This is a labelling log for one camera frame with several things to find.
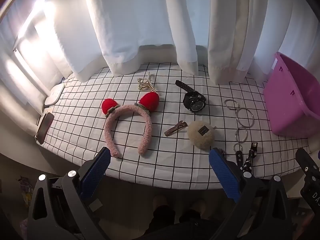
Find black flat device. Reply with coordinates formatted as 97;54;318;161
34;112;55;143

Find pearl hair claw clip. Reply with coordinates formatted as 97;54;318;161
137;71;156;95

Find white black-grid tablecloth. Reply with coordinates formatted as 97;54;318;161
37;62;313;190

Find small silver bangle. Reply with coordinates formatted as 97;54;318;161
223;99;238;111

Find cream curtain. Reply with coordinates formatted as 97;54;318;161
81;0;199;82
207;0;275;85

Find purple plastic basin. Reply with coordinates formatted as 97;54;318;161
264;52;320;138

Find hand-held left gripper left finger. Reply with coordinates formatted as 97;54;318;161
27;147;112;240

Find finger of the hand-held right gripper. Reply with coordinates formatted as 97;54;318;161
295;148;320;180

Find large silver bangle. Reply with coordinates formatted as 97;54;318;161
236;107;255;128

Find brown metal hair clip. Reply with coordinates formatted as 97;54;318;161
164;121;188;137

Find person's legs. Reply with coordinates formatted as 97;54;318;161
147;195;209;240

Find white flat device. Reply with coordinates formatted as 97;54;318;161
44;84;65;107

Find pink headband with red ears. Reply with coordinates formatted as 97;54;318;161
101;92;160;158

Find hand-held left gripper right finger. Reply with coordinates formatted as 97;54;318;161
209;148;293;240

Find beige fluffy hair clip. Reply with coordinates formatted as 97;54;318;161
187;121;217;150

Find black wrist watch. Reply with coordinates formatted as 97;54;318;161
175;80;207;113

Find medium silver bangle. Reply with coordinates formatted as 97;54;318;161
235;127;250;143

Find white sheer curtain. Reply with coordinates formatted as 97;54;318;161
0;0;320;100

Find black polka-dot hair clip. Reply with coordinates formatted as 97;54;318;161
235;142;259;175

